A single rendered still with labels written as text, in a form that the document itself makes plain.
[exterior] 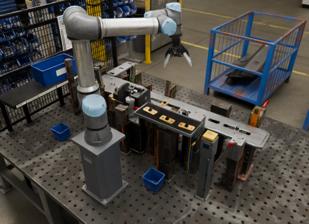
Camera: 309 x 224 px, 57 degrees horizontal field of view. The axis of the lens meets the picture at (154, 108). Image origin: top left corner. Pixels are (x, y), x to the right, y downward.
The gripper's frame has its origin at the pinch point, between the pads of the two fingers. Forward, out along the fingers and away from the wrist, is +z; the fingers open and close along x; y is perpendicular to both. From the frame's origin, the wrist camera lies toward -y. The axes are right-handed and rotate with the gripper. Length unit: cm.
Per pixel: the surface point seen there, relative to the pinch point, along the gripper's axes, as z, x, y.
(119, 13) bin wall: 10, -86, -278
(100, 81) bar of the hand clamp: 18, -57, -32
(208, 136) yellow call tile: 25.7, 13.6, 33.1
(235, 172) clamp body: 59, 29, 23
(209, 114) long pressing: 38.6, 18.4, -11.3
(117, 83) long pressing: 27, -49, -51
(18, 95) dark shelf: 19, -115, -21
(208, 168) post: 46, 13, 34
